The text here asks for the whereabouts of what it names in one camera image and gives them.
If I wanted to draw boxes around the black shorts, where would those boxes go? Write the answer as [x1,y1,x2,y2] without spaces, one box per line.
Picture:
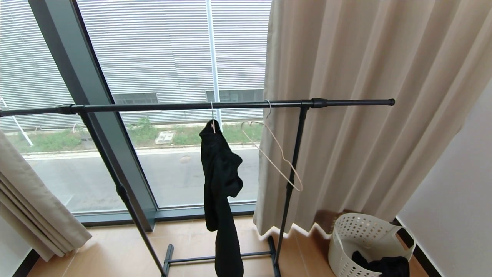
[199,119,244,277]

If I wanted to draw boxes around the black clothes rack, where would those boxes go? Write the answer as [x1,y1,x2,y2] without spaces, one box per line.
[0,98,396,277]

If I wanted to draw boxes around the white laundry basket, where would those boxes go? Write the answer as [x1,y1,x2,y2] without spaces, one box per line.
[328,213,417,277]

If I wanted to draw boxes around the heap of clothes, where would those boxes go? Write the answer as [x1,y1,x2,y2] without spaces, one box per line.
[352,250,410,277]

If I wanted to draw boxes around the beige curtain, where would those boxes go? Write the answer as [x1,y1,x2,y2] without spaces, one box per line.
[0,131,93,262]
[254,0,492,236]

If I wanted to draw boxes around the window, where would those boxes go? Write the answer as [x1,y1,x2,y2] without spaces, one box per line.
[0,0,273,225]

